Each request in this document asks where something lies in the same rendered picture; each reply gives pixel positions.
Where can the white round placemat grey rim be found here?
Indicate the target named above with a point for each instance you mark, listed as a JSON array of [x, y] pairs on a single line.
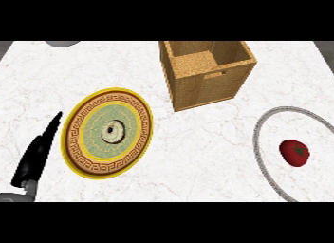
[[311, 177]]

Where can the square wicker basket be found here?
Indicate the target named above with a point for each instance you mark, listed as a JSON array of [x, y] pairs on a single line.
[[208, 76]]

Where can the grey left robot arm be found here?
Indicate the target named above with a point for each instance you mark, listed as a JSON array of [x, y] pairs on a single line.
[[17, 193]]

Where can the grey round object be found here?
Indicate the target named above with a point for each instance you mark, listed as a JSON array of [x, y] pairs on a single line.
[[63, 43]]

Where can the round yellow patterned plate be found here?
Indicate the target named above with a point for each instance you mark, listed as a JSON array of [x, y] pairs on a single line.
[[107, 133]]

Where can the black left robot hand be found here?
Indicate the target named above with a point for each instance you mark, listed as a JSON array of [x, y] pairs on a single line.
[[32, 158]]

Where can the red tomato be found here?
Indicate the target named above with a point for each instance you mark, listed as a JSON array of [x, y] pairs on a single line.
[[295, 153]]

